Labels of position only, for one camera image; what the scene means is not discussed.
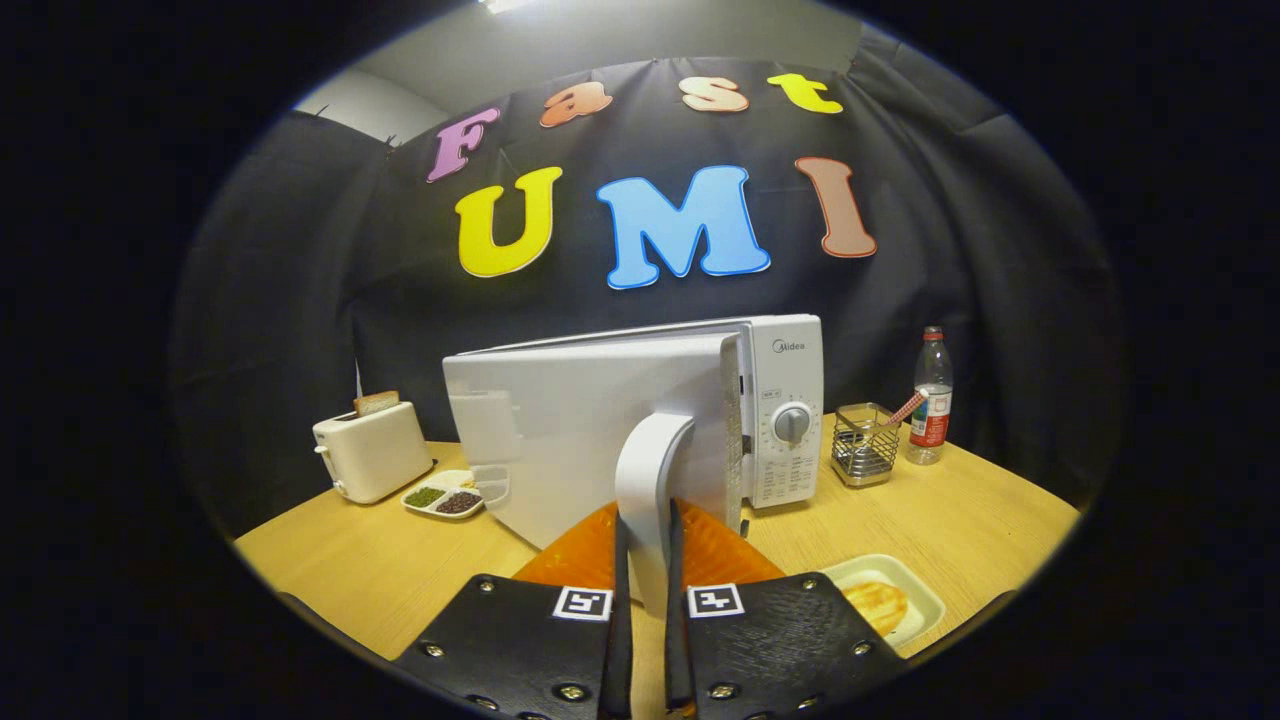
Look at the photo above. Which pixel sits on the golden bread bun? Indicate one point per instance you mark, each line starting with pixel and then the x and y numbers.
pixel 880 605

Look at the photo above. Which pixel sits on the clear bottle red label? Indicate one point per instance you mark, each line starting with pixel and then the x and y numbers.
pixel 930 420

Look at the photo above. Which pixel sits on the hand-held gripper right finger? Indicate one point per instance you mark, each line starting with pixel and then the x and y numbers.
pixel 678 670

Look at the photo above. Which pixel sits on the brown toast slice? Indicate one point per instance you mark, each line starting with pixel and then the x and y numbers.
pixel 377 403

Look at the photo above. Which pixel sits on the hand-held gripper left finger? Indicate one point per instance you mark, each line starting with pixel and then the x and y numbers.
pixel 620 670

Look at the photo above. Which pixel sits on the white microwave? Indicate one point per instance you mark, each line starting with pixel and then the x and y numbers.
pixel 570 430

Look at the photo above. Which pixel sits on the divided dish with beans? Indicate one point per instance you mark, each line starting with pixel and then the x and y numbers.
pixel 440 497

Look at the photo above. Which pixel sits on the cream rectangular tray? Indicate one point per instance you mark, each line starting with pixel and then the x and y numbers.
pixel 925 600

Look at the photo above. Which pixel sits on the cream toaster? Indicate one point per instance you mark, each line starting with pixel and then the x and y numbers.
pixel 375 455

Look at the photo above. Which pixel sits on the pink checked straw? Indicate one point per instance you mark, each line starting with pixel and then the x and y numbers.
pixel 908 407

